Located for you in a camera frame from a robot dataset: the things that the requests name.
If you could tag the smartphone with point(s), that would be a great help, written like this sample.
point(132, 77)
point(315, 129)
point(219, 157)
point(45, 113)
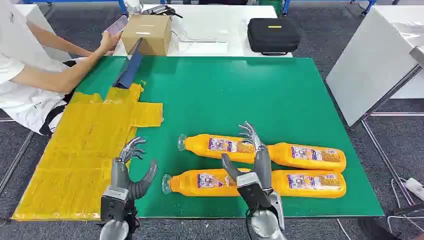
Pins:
point(116, 25)

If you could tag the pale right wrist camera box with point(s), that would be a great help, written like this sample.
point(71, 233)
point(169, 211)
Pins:
point(248, 180)

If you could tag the dark blue folded board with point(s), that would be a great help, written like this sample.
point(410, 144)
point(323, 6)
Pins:
point(130, 68)

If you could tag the clear plastic bottle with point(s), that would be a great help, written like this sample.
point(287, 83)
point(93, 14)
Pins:
point(133, 6)

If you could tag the person's right hand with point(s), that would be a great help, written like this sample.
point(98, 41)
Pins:
point(109, 43)

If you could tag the black handheld device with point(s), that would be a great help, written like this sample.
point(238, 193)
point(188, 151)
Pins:
point(159, 10)

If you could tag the orange drink bottle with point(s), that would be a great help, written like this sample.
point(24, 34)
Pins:
point(308, 184)
point(308, 155)
point(185, 184)
point(198, 145)

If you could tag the black zip case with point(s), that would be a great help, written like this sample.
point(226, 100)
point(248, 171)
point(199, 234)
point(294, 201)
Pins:
point(273, 34)

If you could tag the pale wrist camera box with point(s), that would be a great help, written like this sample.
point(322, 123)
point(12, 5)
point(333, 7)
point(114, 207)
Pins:
point(248, 180)
point(115, 193)

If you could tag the white tilted table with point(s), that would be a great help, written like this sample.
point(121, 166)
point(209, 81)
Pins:
point(371, 63)

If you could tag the person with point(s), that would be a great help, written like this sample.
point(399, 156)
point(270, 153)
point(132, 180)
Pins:
point(20, 66)

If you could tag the small white table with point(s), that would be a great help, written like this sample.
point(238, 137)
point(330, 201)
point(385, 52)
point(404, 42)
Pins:
point(34, 12)

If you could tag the brown cardboard box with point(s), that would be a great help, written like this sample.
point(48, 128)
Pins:
point(145, 34)

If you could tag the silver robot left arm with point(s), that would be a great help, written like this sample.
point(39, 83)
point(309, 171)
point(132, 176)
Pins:
point(114, 230)

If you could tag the white power strip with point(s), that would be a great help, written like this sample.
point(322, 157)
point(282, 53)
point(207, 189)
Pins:
point(415, 188)

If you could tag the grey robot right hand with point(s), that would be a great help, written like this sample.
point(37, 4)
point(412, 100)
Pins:
point(263, 165)

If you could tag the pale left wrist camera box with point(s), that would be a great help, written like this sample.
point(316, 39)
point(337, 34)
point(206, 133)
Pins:
point(115, 193)

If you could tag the white table with box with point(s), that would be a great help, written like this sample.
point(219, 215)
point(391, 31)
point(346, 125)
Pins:
point(212, 23)

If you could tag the green table mat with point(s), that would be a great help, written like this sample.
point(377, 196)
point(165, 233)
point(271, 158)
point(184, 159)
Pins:
point(232, 99)

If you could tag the yellow taped sheet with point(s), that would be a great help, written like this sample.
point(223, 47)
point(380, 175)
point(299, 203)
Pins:
point(82, 149)

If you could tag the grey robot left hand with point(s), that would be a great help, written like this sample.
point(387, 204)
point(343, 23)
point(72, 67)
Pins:
point(121, 175)

